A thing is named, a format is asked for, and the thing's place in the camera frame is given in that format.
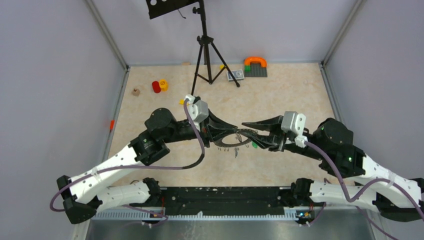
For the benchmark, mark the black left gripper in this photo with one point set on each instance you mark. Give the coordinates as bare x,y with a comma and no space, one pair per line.
216,134

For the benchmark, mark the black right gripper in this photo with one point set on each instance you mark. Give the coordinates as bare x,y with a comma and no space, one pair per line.
274,142

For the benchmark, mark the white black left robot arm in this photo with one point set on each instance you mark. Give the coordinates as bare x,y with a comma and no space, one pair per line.
93,191

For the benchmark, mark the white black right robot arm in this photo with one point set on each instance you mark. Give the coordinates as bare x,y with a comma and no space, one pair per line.
361,181

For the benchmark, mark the blue playing card box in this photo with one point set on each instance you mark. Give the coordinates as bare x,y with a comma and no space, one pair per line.
237,74

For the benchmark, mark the grey lego baseplate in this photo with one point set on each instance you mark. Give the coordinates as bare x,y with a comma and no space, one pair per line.
256,71

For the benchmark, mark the yellow plastic cylinder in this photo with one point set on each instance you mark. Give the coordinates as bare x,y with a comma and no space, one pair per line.
163,85

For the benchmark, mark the red plastic cylinder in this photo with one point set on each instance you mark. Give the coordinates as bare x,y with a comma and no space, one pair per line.
156,87

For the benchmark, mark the orange plastic arch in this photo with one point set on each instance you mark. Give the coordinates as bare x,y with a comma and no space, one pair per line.
255,60

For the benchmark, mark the small wooden block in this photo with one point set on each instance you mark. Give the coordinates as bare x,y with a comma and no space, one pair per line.
136,92

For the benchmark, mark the black tripod stand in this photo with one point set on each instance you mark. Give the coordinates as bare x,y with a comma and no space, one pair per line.
205,41

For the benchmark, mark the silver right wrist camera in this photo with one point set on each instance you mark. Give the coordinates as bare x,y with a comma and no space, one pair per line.
293,124

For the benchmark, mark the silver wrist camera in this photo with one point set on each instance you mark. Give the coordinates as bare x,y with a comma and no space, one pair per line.
198,110
293,124

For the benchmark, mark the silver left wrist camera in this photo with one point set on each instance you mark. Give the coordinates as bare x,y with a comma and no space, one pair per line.
198,110

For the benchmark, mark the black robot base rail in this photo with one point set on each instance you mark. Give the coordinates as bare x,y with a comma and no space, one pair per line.
239,201

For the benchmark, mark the black perforated mount plate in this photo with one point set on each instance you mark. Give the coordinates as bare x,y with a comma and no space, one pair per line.
157,8

